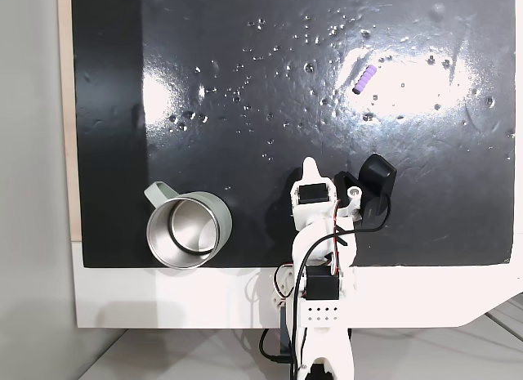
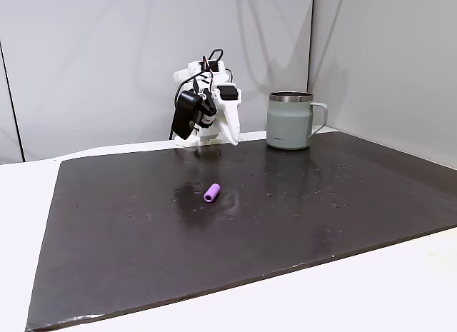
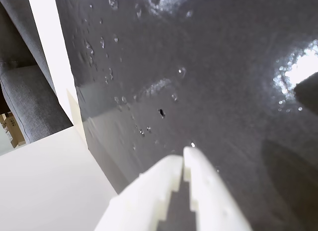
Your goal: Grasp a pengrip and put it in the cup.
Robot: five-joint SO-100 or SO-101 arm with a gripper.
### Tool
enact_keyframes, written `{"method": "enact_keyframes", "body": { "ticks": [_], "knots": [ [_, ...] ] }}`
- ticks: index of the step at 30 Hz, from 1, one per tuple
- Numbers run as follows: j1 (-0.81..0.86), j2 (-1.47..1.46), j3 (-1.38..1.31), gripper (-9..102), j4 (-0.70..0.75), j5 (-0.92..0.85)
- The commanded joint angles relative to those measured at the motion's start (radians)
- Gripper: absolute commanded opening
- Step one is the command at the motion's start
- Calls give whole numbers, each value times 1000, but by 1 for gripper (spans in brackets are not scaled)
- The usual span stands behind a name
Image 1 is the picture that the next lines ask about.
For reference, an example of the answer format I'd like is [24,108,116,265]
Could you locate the red white motor wire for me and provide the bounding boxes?
[329,199,349,277]

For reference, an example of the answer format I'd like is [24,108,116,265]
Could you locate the light wooden board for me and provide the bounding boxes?
[56,0,83,243]

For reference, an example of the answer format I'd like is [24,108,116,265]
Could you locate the purple pen grip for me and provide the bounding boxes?
[351,64,378,96]

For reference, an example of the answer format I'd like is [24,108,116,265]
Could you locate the black camera cable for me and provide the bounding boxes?
[288,194,391,379]

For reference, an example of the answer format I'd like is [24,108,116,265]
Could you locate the black table mat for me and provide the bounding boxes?
[69,0,516,270]

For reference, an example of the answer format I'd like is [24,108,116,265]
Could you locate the black oval camera box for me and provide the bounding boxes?
[333,152,398,230]

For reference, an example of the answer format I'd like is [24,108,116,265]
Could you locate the grey-green steel mug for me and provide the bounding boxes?
[142,181,234,270]

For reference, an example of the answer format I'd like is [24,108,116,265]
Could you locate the black power cable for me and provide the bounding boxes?
[259,327,296,364]

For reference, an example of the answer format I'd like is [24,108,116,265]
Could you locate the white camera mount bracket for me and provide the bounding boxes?
[337,185,365,220]

